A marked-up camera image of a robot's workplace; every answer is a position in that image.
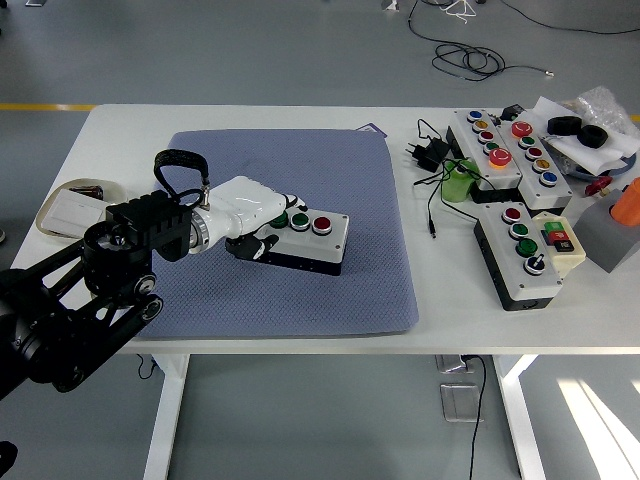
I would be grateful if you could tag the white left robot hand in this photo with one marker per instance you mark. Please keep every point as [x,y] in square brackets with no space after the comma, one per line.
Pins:
[245,202]

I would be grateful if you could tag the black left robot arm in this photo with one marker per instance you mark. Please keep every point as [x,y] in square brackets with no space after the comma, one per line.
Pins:
[150,225]

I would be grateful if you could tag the five-button box, orange-ringed stop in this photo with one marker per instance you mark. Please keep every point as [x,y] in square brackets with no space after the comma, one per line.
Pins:
[502,174]

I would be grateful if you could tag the five-button box, red stop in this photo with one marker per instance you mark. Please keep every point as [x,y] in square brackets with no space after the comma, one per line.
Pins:
[555,192]

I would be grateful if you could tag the blue-grey textured mat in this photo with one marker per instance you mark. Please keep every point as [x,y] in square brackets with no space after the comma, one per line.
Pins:
[325,165]

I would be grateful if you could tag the purple card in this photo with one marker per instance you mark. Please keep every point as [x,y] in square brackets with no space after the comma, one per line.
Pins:
[375,129]

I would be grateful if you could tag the small dark red object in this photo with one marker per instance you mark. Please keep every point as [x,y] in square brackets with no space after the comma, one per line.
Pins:
[90,192]

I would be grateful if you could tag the white shallow tray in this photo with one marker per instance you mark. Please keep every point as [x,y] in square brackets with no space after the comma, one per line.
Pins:
[50,200]

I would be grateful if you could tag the white table leg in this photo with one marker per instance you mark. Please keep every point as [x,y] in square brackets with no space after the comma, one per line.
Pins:
[522,425]
[167,425]

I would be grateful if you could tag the grey under-table socket box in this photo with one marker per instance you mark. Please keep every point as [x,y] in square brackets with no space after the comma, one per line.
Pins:
[450,364]

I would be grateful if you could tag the small black device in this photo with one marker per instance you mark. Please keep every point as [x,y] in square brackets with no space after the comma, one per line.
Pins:
[512,111]

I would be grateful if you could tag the metal floor socket plate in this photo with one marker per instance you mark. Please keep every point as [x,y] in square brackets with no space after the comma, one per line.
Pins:
[460,402]

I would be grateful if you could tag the red mushroom knob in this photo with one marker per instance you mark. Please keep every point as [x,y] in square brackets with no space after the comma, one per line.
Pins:
[597,187]

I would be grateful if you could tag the grey block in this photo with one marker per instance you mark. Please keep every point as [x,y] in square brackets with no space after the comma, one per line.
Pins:
[600,240]

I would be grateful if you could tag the clear bubble wrap bag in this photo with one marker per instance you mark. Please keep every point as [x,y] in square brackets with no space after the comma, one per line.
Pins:
[607,107]

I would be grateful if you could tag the orange cylinder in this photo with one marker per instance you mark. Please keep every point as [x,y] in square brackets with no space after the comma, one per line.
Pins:
[627,207]

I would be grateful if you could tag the blue hoop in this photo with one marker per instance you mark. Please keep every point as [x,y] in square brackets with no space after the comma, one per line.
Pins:
[631,162]

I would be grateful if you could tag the white wall switch plate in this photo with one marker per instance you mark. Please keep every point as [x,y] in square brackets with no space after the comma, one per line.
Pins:
[65,212]

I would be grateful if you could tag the four-button box, selector switch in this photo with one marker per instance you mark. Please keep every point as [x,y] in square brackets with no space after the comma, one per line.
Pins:
[537,285]

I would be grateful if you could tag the cream switch, green red keys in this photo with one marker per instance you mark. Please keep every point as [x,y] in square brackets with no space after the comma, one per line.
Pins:
[570,257]

